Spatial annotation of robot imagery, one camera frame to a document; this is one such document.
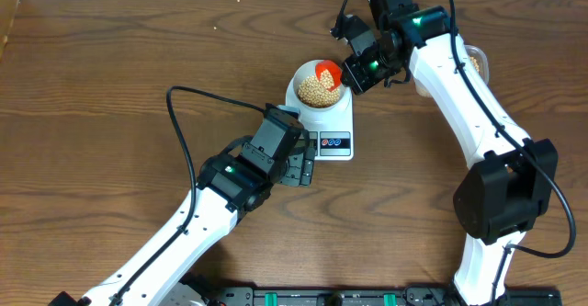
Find red plastic measuring scoop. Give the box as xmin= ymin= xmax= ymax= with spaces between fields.
xmin=315 ymin=60 xmax=342 ymax=92

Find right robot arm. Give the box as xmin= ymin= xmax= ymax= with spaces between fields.
xmin=332 ymin=0 xmax=558 ymax=305

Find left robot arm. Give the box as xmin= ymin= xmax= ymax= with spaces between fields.
xmin=49 ymin=105 xmax=313 ymax=306

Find white digital kitchen scale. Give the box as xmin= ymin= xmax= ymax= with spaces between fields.
xmin=286 ymin=77 xmax=354 ymax=161

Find soybeans in bowl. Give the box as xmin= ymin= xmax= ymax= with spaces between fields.
xmin=297 ymin=75 xmax=341 ymax=108

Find light grey round bowl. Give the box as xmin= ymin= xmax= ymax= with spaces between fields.
xmin=286 ymin=60 xmax=352 ymax=114

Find pile of soybeans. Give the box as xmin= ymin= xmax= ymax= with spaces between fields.
xmin=469 ymin=56 xmax=481 ymax=73

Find clear plastic container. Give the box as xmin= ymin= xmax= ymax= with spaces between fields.
xmin=415 ymin=44 xmax=490 ymax=97

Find left black cable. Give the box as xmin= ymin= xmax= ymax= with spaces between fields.
xmin=107 ymin=85 xmax=267 ymax=306

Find black cable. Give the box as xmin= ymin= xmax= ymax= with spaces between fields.
xmin=107 ymin=85 xmax=267 ymax=306
xmin=337 ymin=0 xmax=578 ymax=306

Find right black cable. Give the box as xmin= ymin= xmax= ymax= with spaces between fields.
xmin=337 ymin=0 xmax=578 ymax=306

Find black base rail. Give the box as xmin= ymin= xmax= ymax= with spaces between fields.
xmin=183 ymin=286 xmax=562 ymax=306

